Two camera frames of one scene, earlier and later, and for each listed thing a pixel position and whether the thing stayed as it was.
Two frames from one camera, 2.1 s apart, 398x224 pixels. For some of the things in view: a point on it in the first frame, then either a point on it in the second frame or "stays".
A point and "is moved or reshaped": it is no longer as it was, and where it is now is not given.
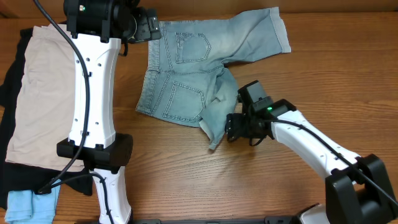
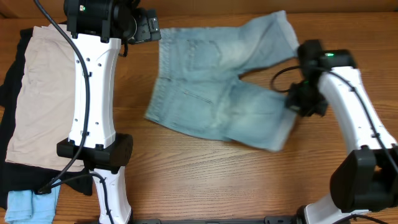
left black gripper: (148, 28) stays
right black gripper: (234, 129) -> (293, 103)
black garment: (16, 177) stays
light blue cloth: (24, 206) stays
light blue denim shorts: (185, 81) is moved or reshaped
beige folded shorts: (43, 116) stays
